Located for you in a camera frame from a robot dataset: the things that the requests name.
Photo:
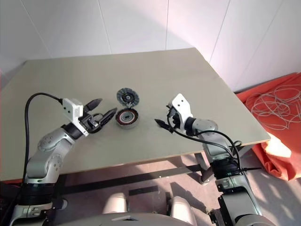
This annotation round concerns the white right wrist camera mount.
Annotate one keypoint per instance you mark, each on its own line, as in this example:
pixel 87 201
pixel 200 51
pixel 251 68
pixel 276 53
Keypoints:
pixel 182 104

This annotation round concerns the grey rounded robot right knee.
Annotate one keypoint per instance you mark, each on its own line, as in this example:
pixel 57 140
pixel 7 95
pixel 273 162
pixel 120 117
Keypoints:
pixel 182 209

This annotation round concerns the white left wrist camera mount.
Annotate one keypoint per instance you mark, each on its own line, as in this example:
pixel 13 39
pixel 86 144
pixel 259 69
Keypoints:
pixel 70 108

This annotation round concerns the grey rounded robot left knee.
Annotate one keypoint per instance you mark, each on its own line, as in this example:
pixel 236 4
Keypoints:
pixel 115 203

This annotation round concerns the large orange cloth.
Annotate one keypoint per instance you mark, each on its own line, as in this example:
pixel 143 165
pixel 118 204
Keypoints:
pixel 265 150

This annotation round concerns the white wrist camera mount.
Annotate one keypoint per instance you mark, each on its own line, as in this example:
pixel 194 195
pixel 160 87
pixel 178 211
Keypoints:
pixel 70 108
pixel 182 104

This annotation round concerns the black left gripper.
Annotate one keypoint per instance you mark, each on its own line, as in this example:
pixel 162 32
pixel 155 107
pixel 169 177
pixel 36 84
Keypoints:
pixel 92 123

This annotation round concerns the dark finned rotor disc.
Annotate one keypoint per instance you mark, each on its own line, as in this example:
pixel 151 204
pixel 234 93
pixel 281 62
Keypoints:
pixel 128 96

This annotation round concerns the grey robot torso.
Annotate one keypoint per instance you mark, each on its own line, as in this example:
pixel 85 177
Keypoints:
pixel 131 220

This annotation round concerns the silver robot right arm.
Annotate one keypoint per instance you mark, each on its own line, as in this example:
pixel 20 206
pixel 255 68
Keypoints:
pixel 211 141

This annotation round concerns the grey rounded robot knee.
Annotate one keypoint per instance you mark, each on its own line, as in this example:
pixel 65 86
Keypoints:
pixel 182 209
pixel 115 203

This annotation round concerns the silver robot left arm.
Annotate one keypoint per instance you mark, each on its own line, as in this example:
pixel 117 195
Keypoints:
pixel 47 143

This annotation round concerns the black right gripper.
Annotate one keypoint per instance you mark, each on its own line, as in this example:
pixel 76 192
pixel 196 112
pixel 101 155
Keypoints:
pixel 175 121

